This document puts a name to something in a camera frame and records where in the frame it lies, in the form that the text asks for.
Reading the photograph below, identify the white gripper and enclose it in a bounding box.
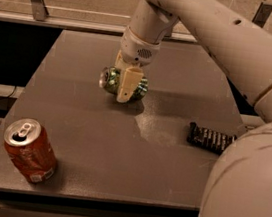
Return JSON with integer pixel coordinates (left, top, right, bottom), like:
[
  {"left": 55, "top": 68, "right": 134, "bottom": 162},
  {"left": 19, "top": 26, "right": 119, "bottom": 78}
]
[{"left": 115, "top": 27, "right": 160, "bottom": 103}]

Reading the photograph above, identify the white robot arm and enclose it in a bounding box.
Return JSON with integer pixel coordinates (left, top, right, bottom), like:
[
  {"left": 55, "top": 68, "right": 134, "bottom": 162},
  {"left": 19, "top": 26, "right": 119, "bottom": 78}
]
[{"left": 116, "top": 0, "right": 272, "bottom": 217}]

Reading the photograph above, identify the right metal bracket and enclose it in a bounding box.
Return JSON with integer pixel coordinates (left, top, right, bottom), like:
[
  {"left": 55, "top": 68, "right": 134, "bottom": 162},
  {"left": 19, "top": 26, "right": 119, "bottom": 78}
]
[{"left": 252, "top": 2, "right": 272, "bottom": 28}]

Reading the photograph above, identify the black snack bar wrapper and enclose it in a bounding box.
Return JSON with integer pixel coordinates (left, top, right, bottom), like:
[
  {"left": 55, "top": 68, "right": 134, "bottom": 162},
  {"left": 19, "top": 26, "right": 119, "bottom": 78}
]
[{"left": 186, "top": 121, "right": 237, "bottom": 155}]

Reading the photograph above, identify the green soda can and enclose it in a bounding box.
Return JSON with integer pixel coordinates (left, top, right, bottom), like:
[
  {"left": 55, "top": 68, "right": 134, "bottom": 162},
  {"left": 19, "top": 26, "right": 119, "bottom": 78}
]
[{"left": 99, "top": 67, "right": 149, "bottom": 101}]

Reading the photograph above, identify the orange soda can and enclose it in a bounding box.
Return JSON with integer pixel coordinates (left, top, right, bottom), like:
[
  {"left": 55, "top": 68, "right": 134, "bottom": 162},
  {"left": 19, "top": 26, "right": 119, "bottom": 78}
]
[{"left": 4, "top": 118, "right": 57, "bottom": 183}]

